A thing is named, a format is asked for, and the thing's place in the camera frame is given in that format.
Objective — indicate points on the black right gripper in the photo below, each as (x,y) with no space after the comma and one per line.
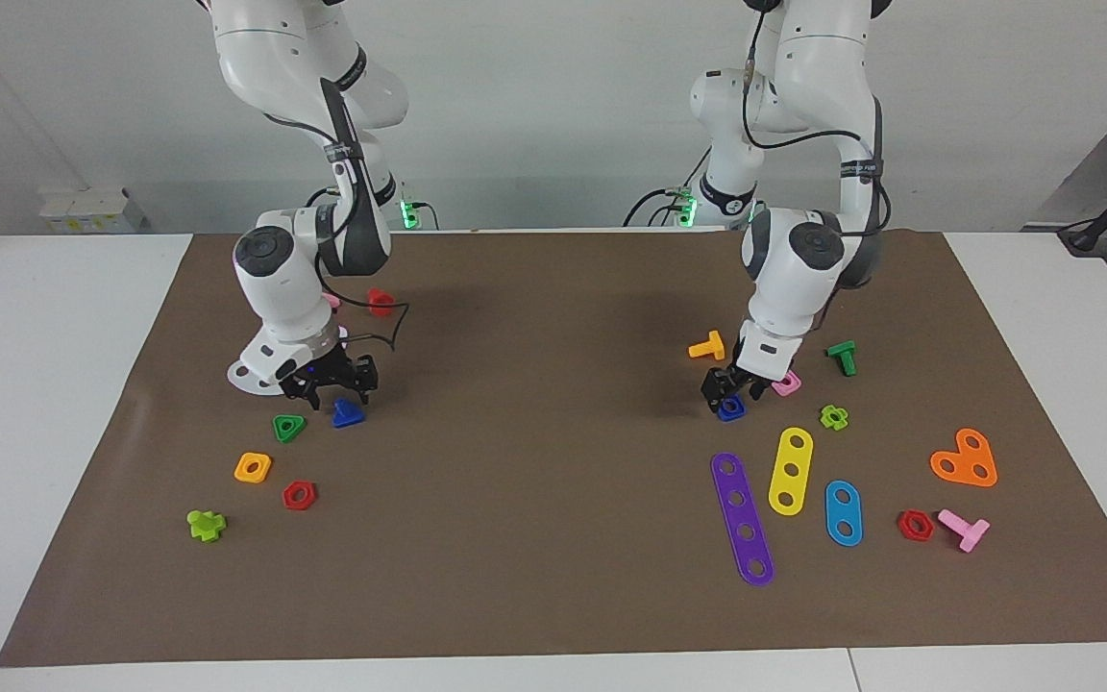
(323,370)

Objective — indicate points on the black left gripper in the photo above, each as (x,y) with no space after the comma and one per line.
(734,380)

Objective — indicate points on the blue square plastic nut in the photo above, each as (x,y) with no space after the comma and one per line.
(736,415)

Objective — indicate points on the blue triangle-head plastic screw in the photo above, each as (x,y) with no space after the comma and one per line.
(347,416)

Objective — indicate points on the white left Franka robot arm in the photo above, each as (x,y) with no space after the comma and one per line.
(808,259)

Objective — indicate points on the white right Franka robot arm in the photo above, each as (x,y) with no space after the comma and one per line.
(275,279)

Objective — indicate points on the orange-yellow plastic screw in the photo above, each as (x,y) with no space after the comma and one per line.
(710,346)

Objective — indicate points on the green triangle plastic nut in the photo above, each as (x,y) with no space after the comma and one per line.
(299,422)

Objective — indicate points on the pink square plastic nut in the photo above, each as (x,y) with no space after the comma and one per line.
(794,388)

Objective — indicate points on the red plastic screw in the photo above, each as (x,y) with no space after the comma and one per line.
(381,306)

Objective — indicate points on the lime green cross nut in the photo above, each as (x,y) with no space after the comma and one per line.
(824,415)

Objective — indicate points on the dark green plastic screw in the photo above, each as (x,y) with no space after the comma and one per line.
(844,358)

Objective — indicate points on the red hexagon plastic nut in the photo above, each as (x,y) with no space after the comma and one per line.
(288,498)
(903,527)

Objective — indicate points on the orange square plastic nut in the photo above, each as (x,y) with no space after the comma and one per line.
(240,471)

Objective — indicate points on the lime green cross-head screw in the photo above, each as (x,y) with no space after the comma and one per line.
(205,526)

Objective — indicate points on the yellow three-hole plastic strip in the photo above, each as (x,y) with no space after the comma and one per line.
(790,457)

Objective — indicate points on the white curved strip with holes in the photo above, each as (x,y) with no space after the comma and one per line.
(256,388)

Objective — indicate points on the purple four-hole plastic strip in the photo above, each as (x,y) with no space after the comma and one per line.
(741,515)

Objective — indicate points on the blue two-hole plastic strip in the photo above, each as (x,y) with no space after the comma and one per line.
(843,512)

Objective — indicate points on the brown table mat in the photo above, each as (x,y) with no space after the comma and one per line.
(553,538)

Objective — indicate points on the orange heart-shaped plastic plate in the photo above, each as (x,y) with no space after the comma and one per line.
(965,461)

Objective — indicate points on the white box with yellow labels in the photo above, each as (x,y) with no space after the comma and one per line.
(92,211)

